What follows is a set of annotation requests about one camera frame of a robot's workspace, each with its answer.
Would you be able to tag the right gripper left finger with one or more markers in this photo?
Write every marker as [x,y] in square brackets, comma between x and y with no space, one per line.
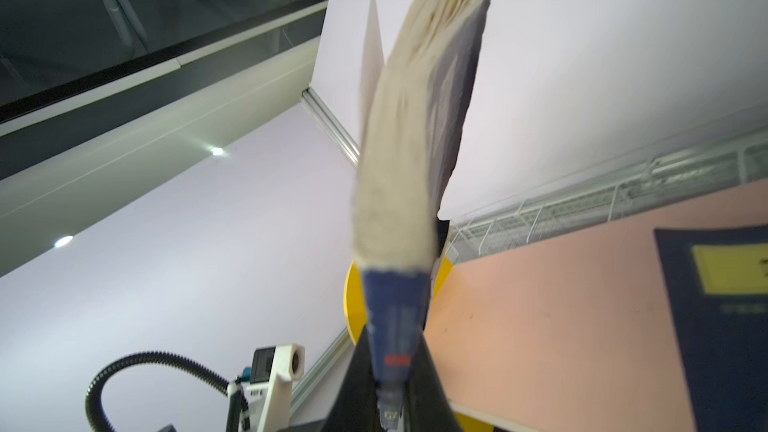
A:
[355,407]

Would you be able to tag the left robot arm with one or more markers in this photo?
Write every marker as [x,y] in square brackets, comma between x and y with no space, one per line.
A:
[165,363]

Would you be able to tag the navy book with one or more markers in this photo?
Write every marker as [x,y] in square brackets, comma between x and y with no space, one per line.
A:
[716,281]
[413,108]

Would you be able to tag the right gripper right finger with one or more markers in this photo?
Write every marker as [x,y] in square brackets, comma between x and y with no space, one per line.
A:
[426,407]

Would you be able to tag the yellow bookshelf pink blue shelves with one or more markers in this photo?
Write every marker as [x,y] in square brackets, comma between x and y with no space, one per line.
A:
[575,333]

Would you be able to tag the white wire rack basket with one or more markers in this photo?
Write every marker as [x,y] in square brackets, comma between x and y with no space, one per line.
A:
[657,183]

